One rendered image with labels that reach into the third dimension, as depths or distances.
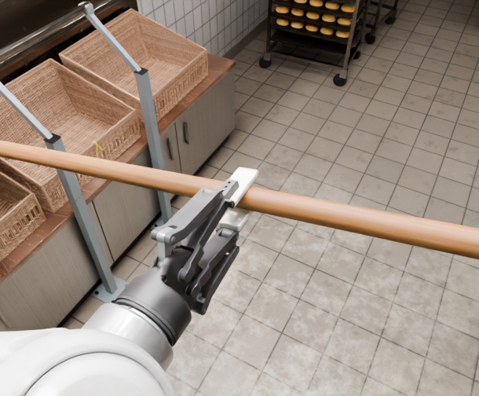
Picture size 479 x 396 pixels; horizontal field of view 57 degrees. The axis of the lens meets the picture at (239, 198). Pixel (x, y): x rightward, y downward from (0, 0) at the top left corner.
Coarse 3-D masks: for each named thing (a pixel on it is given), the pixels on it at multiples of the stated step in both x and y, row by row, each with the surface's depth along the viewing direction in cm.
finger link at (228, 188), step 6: (228, 180) 54; (234, 180) 54; (222, 186) 53; (228, 186) 53; (234, 186) 54; (204, 192) 51; (210, 192) 50; (228, 192) 53; (234, 192) 54; (222, 198) 52; (228, 198) 53
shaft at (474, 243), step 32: (32, 160) 76; (64, 160) 71; (96, 160) 69; (192, 192) 59; (256, 192) 54; (320, 224) 50; (352, 224) 48; (384, 224) 46; (416, 224) 45; (448, 224) 44
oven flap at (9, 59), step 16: (32, 0) 190; (48, 0) 196; (64, 0) 203; (80, 0) 209; (96, 0) 216; (112, 0) 222; (0, 16) 180; (16, 16) 186; (32, 16) 191; (48, 16) 197; (80, 16) 208; (0, 32) 181; (16, 32) 186; (32, 48) 190; (0, 64) 180
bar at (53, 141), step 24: (48, 24) 155; (96, 24) 170; (0, 48) 144; (120, 48) 173; (144, 72) 175; (144, 96) 182; (144, 120) 192; (48, 144) 147; (72, 192) 163; (168, 216) 237; (96, 240) 187; (96, 264) 198; (120, 288) 217
